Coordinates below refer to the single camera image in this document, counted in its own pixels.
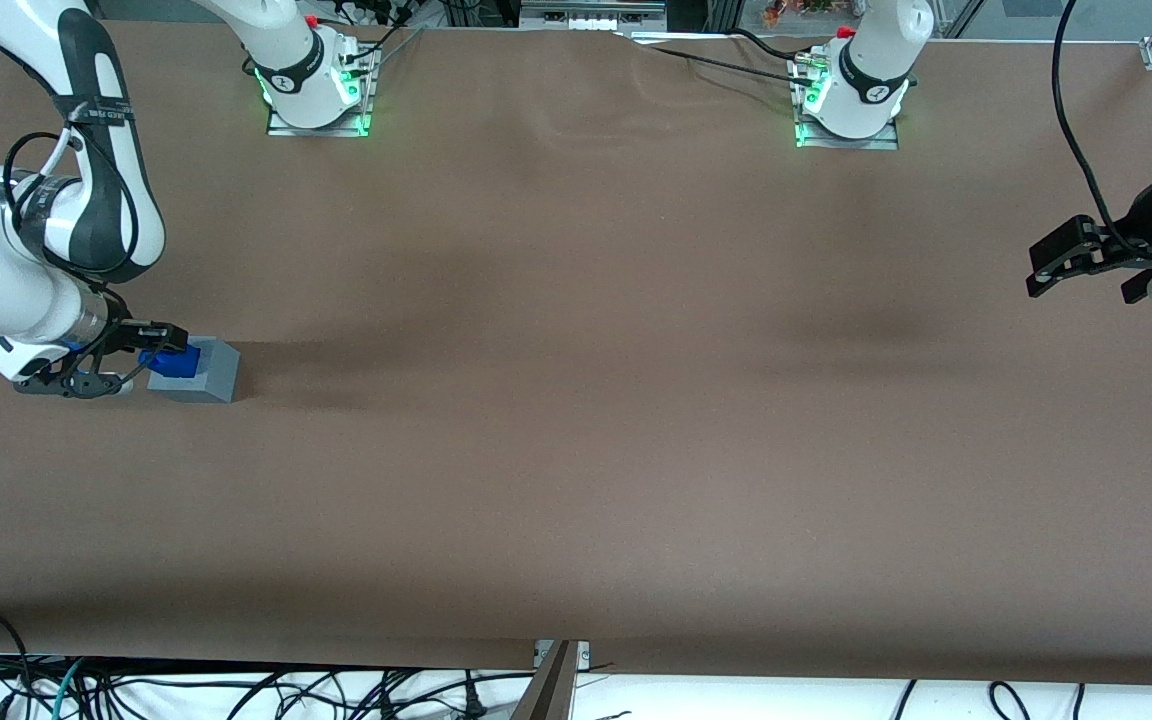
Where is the orange background clutter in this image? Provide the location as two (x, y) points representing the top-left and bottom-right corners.
(763, 0), (839, 24)

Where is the black cable on mat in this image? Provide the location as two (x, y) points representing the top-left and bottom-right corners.
(628, 38), (817, 87)
(731, 28), (815, 63)

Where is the black arm-routed cable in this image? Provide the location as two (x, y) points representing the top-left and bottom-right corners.
(2, 130), (143, 287)

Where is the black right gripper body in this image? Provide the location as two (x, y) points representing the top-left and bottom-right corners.
(63, 293), (139, 374)

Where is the gray metal bracket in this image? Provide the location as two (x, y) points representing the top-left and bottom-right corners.
(533, 640), (591, 671)

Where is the teal floor cable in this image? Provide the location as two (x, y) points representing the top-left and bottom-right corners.
(51, 657), (89, 720)

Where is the dark angled bar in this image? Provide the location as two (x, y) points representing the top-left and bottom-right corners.
(510, 641), (578, 720)

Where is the brown table mat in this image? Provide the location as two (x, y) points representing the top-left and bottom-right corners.
(0, 18), (1152, 687)

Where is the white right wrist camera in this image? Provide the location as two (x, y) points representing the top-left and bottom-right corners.
(0, 334), (49, 382)

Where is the black floor cable with plug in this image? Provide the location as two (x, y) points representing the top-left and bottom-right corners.
(454, 672), (489, 720)

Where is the blue plastic part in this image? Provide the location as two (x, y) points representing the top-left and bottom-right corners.
(138, 343), (203, 380)

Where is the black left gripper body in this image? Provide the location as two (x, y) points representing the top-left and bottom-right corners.
(1099, 168), (1152, 269)

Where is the thick black hanging cable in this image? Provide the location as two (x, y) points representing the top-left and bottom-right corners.
(1052, 0), (1152, 257)

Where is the gray square base block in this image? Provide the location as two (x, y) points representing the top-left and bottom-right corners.
(147, 338), (241, 404)

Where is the gray device with white connectors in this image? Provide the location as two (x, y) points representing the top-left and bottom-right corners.
(519, 0), (670, 34)

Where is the black base cable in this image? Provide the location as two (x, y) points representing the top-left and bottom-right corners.
(341, 22), (427, 67)

